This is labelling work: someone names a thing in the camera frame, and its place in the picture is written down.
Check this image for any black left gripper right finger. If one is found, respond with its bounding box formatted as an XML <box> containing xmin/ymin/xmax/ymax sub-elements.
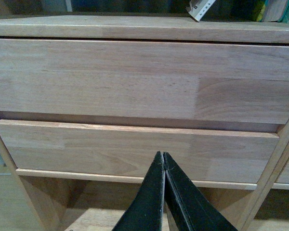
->
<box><xmin>163</xmin><ymin>152</ymin><xmax>236</xmax><ymax>231</ymax></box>

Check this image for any upper left wooden drawer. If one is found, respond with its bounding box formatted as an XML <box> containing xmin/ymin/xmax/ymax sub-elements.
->
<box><xmin>0</xmin><ymin>39</ymin><xmax>289</xmax><ymax>124</ymax></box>

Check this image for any right wooden shelf unit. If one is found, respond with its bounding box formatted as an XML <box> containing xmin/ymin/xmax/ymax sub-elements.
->
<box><xmin>249</xmin><ymin>159</ymin><xmax>289</xmax><ymax>231</ymax></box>

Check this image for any green cover book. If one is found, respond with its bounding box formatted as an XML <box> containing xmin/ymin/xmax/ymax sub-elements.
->
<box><xmin>251</xmin><ymin>0</ymin><xmax>289</xmax><ymax>24</ymax></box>

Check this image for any left wooden shelf unit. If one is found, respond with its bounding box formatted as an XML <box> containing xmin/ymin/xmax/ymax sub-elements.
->
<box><xmin>0</xmin><ymin>15</ymin><xmax>289</xmax><ymax>231</ymax></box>

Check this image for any wooden drawer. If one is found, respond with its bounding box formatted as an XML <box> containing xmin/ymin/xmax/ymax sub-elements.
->
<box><xmin>0</xmin><ymin>119</ymin><xmax>279</xmax><ymax>183</ymax></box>
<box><xmin>0</xmin><ymin>39</ymin><xmax>289</xmax><ymax>124</ymax></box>

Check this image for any lower left wooden drawer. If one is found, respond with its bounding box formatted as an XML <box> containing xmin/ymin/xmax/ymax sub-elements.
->
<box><xmin>0</xmin><ymin>119</ymin><xmax>279</xmax><ymax>183</ymax></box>

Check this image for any white black patterned book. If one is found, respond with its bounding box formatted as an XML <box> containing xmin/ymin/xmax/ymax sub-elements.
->
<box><xmin>186</xmin><ymin>0</ymin><xmax>215</xmax><ymax>22</ymax></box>

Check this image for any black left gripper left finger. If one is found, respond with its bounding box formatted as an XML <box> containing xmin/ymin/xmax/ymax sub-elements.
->
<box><xmin>113</xmin><ymin>151</ymin><xmax>166</xmax><ymax>231</ymax></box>

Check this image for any wooden shelf unit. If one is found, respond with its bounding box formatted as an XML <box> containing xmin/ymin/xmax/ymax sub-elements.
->
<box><xmin>249</xmin><ymin>159</ymin><xmax>289</xmax><ymax>231</ymax></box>
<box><xmin>0</xmin><ymin>15</ymin><xmax>289</xmax><ymax>231</ymax></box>

